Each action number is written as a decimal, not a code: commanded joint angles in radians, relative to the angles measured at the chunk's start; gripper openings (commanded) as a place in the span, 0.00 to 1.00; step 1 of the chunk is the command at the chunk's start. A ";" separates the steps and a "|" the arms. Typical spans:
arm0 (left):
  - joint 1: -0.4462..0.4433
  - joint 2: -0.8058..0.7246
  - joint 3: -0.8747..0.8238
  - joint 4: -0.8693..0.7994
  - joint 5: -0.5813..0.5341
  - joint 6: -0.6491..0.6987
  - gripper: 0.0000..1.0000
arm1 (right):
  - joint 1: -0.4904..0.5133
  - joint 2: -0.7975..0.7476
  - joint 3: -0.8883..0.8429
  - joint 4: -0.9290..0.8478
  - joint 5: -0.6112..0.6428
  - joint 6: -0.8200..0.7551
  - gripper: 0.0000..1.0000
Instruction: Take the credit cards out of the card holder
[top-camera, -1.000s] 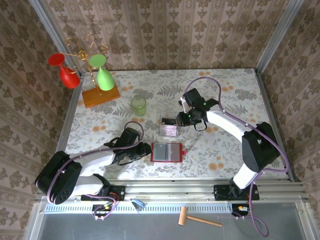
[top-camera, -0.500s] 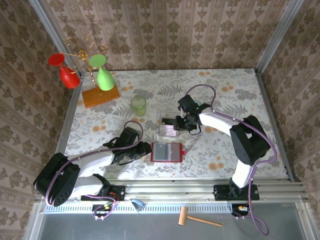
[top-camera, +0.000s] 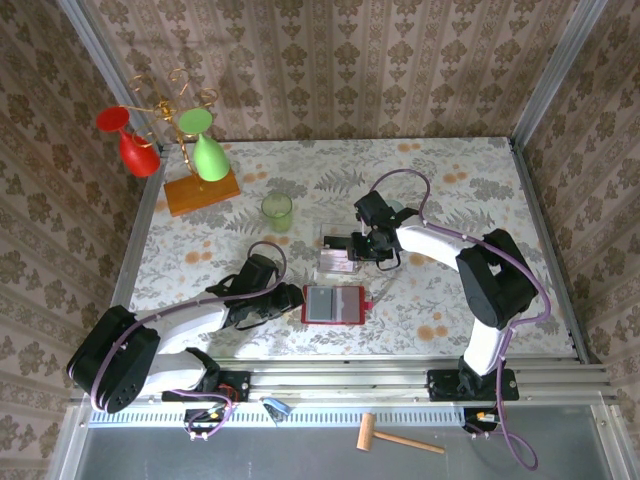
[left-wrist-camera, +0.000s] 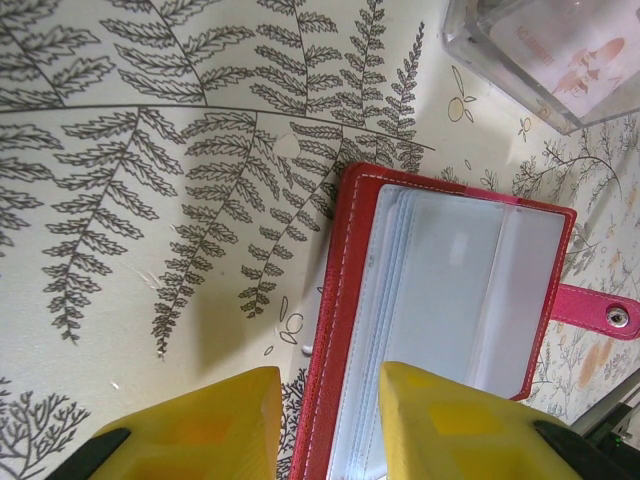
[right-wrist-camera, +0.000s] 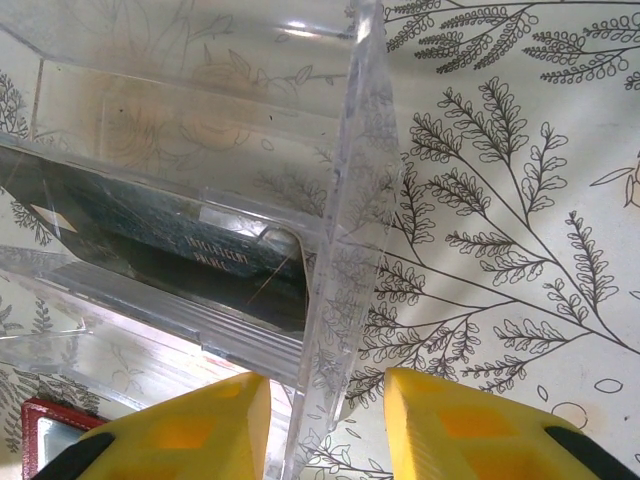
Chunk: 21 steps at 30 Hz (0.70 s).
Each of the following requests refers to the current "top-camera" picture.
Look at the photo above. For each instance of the clear acrylic card stand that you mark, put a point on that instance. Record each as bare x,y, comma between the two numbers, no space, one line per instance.
340,230

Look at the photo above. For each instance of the pink plastic card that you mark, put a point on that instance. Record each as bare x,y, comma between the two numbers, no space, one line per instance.
335,261

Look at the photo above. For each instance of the red leather card holder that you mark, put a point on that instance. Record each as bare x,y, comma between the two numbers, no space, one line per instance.
350,305

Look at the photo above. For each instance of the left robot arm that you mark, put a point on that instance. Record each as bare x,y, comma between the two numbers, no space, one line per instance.
110,360

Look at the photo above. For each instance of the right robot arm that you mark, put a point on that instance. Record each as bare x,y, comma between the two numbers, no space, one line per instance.
495,280

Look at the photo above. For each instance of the green translucent plastic cup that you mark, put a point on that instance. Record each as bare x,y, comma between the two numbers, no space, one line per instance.
276,212

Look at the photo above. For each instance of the blue white clip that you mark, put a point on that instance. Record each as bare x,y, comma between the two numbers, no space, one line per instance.
280,406

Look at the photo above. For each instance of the orange wooden rack base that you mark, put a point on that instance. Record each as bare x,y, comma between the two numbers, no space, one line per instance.
200,197

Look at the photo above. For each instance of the wooden mallet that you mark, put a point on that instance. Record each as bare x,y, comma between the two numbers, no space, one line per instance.
367,432

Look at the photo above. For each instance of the grey metal shelf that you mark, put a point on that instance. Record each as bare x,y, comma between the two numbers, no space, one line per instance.
250,455

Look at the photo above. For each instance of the green plastic wine glass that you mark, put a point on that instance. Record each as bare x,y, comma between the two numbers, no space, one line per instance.
210,160

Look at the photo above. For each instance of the red plastic wine glass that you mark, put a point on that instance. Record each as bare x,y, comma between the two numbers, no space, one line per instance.
137,155

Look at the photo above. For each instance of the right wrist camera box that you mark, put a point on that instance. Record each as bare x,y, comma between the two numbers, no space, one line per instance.
372,207

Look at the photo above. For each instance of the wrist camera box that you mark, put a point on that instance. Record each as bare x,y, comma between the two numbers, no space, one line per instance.
372,207
257,270

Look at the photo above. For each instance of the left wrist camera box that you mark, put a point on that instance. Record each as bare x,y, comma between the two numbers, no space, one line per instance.
257,270

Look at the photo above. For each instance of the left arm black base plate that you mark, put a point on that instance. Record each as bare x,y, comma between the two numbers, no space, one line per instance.
240,382

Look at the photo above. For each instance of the aluminium table edge rail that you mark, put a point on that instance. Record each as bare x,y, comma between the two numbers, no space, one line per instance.
350,382

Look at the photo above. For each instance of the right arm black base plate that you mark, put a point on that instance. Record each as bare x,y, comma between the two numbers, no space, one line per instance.
440,385

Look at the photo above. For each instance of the aluminium table side rail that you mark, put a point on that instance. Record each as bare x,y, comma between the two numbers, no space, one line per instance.
535,210
144,210

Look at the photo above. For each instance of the aluminium corner post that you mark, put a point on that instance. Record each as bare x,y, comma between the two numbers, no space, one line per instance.
95,60
555,65

